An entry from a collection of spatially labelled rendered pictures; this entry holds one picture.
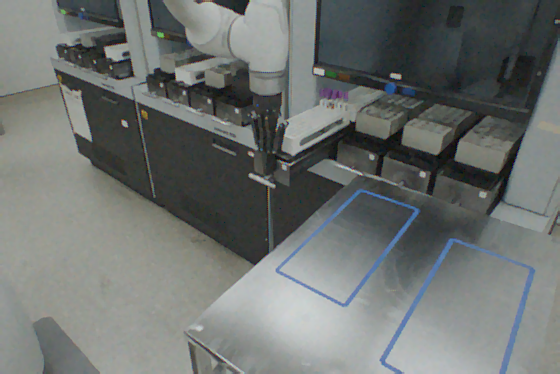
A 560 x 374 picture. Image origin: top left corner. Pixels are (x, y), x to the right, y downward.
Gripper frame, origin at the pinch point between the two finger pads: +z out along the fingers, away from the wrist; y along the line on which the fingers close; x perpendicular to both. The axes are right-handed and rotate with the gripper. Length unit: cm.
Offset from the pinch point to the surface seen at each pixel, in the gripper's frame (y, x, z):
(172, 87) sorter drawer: 74, -23, -1
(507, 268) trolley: -63, 5, -2
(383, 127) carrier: -18.6, -30.0, -6.1
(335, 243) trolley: -35.4, 19.4, -1.7
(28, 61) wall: 350, -64, 43
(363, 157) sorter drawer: -17.3, -22.5, 1.4
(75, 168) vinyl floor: 192, -20, 79
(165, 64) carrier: 87, -30, -6
